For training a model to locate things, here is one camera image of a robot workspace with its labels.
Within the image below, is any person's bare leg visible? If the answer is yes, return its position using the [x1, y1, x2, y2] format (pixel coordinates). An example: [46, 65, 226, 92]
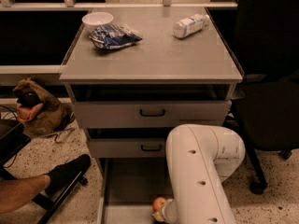
[0, 175, 50, 214]

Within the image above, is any red apple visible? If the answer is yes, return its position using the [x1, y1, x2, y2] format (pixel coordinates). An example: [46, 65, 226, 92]
[152, 197, 166, 212]

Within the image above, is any black office chair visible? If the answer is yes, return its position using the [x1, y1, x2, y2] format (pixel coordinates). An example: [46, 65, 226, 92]
[212, 0, 299, 194]

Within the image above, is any grey bottom drawer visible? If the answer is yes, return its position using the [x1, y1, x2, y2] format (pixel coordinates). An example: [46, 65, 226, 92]
[98, 158, 173, 224]

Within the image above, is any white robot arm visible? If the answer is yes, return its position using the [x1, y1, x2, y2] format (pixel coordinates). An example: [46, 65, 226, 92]
[152, 124, 246, 224]

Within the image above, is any white bowl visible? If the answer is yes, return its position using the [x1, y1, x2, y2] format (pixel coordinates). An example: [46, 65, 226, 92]
[82, 12, 114, 33]

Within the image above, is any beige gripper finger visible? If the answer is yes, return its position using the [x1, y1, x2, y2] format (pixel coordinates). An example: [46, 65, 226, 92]
[152, 212, 164, 222]

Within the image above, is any white plastic bottle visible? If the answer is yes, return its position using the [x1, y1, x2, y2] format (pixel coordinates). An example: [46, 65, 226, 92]
[173, 14, 210, 38]

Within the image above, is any black shoe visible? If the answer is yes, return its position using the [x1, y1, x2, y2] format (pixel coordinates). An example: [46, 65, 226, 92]
[45, 154, 91, 195]

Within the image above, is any black chair base left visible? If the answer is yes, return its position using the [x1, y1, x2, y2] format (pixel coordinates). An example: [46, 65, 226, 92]
[0, 119, 84, 224]

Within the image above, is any blue chip bag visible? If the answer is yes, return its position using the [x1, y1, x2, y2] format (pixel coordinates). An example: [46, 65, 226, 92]
[90, 24, 142, 50]

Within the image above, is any grey middle drawer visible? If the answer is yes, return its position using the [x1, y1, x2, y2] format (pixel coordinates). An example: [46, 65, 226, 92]
[88, 138, 165, 158]

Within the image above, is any brown bag on floor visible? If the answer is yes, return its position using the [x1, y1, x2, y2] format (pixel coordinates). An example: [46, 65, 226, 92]
[13, 78, 72, 135]

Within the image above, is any grey drawer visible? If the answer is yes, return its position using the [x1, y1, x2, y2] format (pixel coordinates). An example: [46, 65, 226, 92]
[88, 138, 165, 158]
[73, 92, 231, 129]
[98, 158, 173, 224]

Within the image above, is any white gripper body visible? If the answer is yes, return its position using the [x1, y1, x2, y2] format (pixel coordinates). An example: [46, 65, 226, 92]
[160, 199, 178, 224]

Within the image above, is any grey top drawer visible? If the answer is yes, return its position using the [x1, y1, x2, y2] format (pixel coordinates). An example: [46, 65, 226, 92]
[73, 92, 231, 129]

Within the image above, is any grey drawer cabinet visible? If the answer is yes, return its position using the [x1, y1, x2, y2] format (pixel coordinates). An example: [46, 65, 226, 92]
[59, 6, 244, 224]

